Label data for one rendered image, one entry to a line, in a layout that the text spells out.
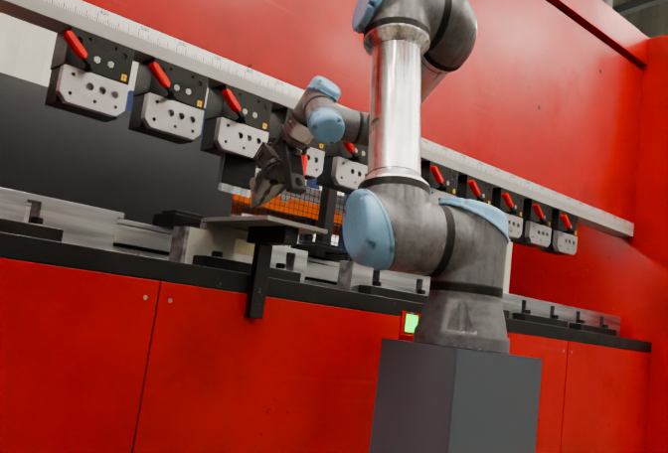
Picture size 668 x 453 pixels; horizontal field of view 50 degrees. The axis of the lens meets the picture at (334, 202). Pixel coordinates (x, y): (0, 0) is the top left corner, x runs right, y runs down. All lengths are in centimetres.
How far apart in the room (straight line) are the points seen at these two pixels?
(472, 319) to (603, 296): 248
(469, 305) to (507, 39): 179
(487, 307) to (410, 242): 16
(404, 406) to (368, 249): 25
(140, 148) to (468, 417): 152
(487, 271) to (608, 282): 245
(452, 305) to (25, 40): 538
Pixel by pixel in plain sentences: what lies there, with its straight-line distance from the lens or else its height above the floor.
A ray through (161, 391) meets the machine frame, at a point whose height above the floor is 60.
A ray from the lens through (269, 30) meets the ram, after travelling 196.
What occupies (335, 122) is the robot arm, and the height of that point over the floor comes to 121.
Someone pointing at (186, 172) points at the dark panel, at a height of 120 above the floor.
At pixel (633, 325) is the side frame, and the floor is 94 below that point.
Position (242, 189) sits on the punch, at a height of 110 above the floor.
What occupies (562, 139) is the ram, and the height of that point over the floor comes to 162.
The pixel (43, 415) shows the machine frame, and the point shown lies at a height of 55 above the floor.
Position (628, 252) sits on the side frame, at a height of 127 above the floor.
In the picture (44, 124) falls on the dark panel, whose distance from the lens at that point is 220.
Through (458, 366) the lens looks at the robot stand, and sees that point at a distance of 105.
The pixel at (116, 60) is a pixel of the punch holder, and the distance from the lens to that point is 170.
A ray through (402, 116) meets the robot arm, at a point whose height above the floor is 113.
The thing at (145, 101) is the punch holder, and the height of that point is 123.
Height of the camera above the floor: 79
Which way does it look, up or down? 9 degrees up
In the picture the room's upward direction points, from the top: 7 degrees clockwise
